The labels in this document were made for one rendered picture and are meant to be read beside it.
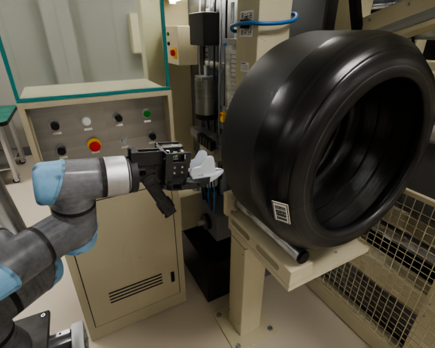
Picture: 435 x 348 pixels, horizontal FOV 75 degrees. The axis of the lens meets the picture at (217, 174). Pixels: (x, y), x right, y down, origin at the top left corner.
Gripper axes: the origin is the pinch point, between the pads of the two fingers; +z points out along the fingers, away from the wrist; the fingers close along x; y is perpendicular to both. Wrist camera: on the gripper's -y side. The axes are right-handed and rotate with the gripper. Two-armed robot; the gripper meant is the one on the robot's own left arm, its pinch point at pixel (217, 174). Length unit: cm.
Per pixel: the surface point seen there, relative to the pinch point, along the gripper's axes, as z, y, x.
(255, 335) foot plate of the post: 51, -113, 24
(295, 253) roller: 25.5, -25.2, -6.5
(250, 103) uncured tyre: 9.9, 15.1, 4.9
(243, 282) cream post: 39, -74, 29
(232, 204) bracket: 24.0, -26.9, 26.0
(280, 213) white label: 11.8, -6.8, -10.5
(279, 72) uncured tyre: 14.4, 22.9, 2.1
